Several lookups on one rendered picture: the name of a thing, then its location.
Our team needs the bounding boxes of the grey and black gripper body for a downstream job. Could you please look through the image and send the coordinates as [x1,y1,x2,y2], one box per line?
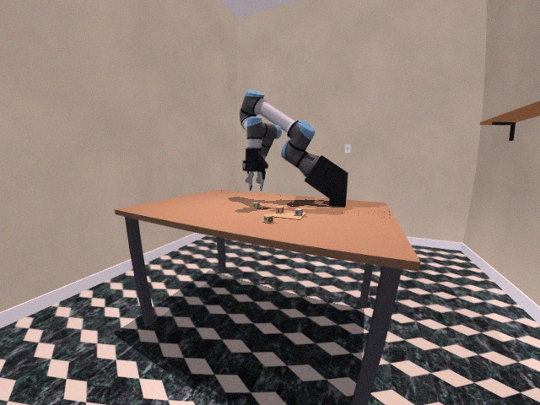
[243,148,263,172]

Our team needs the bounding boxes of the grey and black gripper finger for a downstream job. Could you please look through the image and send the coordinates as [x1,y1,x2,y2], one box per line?
[246,171,254,190]
[256,165,266,191]

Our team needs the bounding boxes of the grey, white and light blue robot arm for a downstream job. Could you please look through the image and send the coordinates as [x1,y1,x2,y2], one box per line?
[240,90,320,177]

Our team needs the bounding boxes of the tan mat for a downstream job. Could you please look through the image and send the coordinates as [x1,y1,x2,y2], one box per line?
[272,210,306,220]

